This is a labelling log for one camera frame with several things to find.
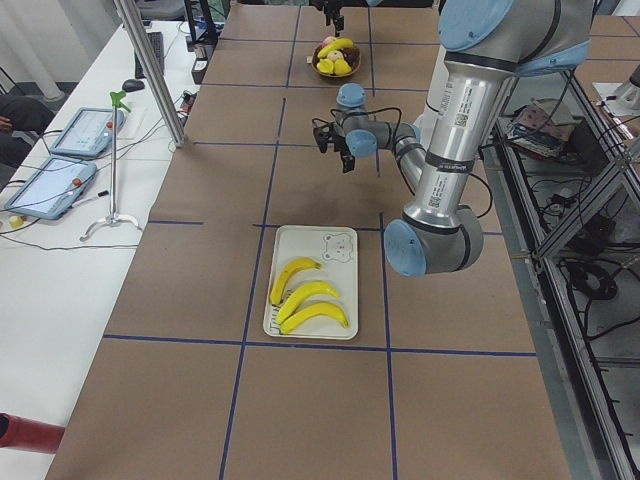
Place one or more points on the silver stand with green clip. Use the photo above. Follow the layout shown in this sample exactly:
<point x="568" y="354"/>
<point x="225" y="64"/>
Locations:
<point x="114" y="217"/>

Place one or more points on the small yellow tape roll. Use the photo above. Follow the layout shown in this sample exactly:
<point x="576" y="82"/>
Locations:
<point x="16" y="221"/>

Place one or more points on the wicker fruit basket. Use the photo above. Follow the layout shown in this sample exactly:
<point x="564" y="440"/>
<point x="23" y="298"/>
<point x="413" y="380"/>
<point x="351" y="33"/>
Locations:
<point x="336" y="58"/>

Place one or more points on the upper teach pendant tablet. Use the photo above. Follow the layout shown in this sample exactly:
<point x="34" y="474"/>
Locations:
<point x="87" y="134"/>

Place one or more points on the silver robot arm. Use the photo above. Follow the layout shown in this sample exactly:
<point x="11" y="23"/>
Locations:
<point x="486" y="43"/>

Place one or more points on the pink peach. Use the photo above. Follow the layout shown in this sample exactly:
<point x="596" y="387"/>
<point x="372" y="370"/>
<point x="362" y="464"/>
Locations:
<point x="328" y="40"/>

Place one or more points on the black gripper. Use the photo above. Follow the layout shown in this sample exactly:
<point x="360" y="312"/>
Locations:
<point x="343" y="148"/>
<point x="334" y="6"/>

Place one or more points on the black computer mouse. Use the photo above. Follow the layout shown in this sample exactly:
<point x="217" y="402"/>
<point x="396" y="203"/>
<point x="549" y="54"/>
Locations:
<point x="132" y="85"/>

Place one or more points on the yellow starfruit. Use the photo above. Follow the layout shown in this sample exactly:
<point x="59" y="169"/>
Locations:
<point x="342" y="68"/>

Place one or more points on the yellow banana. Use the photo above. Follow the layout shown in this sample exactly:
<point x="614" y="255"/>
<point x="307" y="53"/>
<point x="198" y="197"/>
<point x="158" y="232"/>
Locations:
<point x="301" y="294"/>
<point x="336" y="44"/>
<point x="316" y="310"/>
<point x="291" y="268"/>

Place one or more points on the aluminium frame post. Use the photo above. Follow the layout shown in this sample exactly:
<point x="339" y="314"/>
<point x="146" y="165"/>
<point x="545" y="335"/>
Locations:
<point x="130" y="16"/>

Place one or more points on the red cylinder object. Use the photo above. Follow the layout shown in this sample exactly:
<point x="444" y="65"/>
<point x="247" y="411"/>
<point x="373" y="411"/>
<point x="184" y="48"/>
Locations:
<point x="24" y="434"/>

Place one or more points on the lower teach pendant tablet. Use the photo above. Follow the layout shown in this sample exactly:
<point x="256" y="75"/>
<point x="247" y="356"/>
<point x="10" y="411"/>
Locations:
<point x="53" y="188"/>

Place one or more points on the white Taiji Bear tray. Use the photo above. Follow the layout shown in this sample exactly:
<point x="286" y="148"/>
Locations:
<point x="336" y="249"/>

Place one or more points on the teach pendant tablet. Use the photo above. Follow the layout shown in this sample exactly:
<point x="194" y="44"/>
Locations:
<point x="87" y="134"/>
<point x="53" y="188"/>

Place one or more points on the black marker pen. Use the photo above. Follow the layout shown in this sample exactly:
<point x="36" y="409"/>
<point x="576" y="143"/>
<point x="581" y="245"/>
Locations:
<point x="102" y="194"/>

